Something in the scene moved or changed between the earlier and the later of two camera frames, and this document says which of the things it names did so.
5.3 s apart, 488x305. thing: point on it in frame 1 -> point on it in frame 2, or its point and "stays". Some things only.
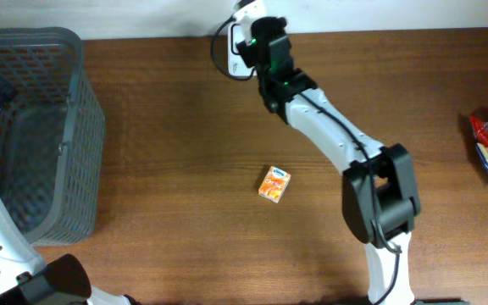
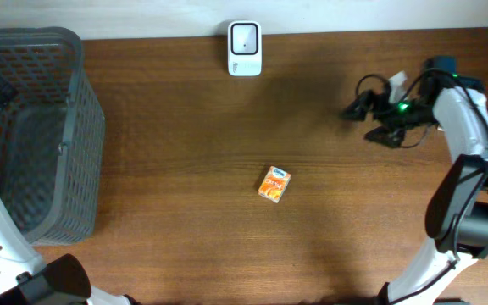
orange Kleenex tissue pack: (274, 184) stays
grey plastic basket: (39, 124) stays
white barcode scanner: (236, 33) stays
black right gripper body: (267, 24) -> (381, 117)
